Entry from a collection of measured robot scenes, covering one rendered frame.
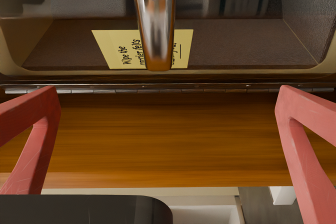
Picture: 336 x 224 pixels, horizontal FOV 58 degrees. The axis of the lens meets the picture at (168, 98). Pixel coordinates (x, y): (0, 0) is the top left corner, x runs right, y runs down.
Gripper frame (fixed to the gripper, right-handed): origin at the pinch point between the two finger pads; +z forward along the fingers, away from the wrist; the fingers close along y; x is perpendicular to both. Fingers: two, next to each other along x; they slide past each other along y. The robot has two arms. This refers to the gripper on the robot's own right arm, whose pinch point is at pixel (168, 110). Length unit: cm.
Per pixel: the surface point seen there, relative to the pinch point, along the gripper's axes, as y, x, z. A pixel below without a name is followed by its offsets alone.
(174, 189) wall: -2, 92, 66
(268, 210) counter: -25, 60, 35
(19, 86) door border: 17.0, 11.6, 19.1
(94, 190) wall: 29, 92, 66
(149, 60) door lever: 0.9, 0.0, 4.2
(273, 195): -21, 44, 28
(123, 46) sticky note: 3.7, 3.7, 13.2
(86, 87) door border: 9.5, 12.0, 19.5
